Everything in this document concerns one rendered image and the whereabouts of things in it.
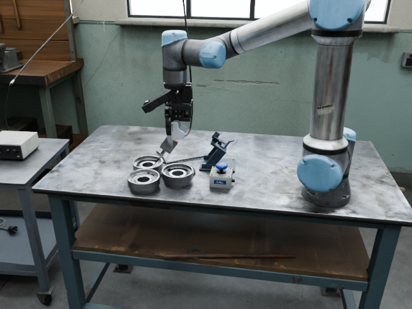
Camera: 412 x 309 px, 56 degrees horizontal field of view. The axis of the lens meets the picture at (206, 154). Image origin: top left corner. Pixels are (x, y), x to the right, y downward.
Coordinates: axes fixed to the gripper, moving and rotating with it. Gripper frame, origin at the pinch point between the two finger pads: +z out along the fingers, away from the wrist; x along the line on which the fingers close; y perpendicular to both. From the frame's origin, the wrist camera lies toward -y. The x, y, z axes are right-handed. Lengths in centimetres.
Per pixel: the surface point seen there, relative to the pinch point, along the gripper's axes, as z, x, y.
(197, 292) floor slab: 93, 27, 6
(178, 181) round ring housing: 10.7, -7.8, 3.6
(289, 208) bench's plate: 13.3, -15.9, 39.0
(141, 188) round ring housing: 10.7, -13.4, -7.2
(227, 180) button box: 9.9, -6.6, 19.7
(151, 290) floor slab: 93, 26, -17
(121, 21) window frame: -20, 153, -61
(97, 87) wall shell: 29, 163, -87
